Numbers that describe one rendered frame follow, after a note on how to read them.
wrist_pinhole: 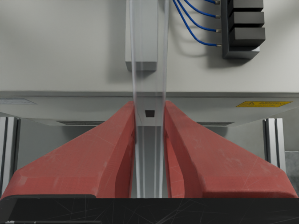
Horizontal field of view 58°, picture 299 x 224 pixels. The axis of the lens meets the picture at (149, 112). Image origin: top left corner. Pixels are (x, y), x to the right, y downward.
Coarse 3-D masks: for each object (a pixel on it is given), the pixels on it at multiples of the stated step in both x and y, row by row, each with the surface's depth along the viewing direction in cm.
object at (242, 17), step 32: (128, 0) 42; (224, 0) 44; (256, 0) 40; (128, 32) 42; (192, 32) 43; (224, 32) 44; (256, 32) 40; (128, 64) 42; (0, 128) 74; (0, 160) 73; (0, 192) 72
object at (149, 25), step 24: (144, 0) 9; (168, 0) 9; (144, 24) 10; (168, 24) 10; (144, 48) 10; (144, 72) 11; (144, 96) 11; (144, 120) 12; (144, 144) 13; (144, 168) 14; (144, 192) 15
